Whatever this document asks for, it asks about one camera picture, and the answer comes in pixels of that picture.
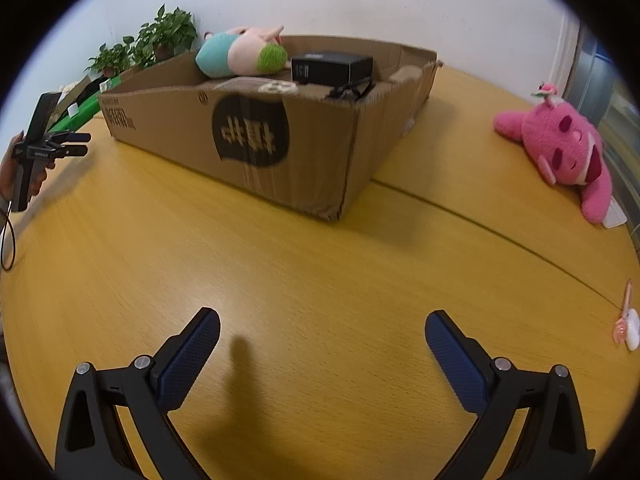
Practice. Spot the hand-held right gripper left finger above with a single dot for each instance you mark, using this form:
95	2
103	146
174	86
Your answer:
187	360

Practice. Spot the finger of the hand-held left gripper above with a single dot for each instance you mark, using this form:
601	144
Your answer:
70	151
70	137

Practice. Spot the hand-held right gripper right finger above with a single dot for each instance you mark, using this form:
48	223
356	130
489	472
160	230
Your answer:
455	360

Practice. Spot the brown cardboard box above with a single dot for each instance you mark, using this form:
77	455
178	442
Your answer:
175	125

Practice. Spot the clear phone case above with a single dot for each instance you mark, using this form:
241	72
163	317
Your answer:
272	88

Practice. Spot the black sunglasses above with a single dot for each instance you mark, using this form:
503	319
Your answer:
345	92

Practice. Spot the wooden desktop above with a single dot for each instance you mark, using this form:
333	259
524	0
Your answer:
300	285

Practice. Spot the person's left hand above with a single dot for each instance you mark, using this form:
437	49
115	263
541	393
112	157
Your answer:
5	175

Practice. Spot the green planter box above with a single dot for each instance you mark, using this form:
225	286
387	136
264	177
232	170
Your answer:
75	115

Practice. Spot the small potted green plant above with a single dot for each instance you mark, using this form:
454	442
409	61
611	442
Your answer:
110	57

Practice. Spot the large potted green plant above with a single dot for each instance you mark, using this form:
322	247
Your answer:
165	32

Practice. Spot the teal and pink plush toy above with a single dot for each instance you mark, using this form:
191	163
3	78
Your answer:
215	55

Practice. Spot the pink and white pen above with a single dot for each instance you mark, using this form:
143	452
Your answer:
626	305

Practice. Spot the small white device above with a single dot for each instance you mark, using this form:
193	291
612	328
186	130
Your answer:
633	330

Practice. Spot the white flat object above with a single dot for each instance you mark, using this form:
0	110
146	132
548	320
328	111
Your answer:
616	217

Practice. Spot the black rectangular box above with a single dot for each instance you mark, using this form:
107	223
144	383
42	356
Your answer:
330	67

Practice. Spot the white door frame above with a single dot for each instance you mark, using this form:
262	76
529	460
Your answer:
565	55

